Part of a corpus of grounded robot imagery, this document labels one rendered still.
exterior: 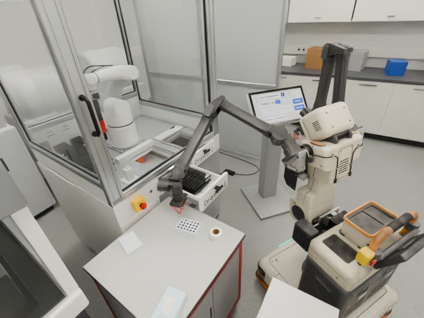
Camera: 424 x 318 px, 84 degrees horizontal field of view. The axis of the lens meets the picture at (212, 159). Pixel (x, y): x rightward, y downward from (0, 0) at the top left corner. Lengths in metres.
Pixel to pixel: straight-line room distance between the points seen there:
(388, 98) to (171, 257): 3.56
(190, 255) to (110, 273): 0.39
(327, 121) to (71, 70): 1.11
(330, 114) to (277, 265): 1.10
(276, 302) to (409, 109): 3.46
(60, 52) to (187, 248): 1.03
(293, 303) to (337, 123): 0.83
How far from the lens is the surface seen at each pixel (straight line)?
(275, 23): 2.80
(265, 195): 2.66
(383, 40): 4.67
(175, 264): 1.29
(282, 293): 1.22
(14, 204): 0.86
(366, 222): 1.40
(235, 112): 1.29
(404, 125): 4.25
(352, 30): 4.66
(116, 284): 1.32
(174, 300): 1.15
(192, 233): 1.34
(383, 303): 1.95
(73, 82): 1.11
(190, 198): 1.43
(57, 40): 1.09
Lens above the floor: 1.82
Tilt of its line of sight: 33 degrees down
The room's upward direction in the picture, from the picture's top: 3 degrees counter-clockwise
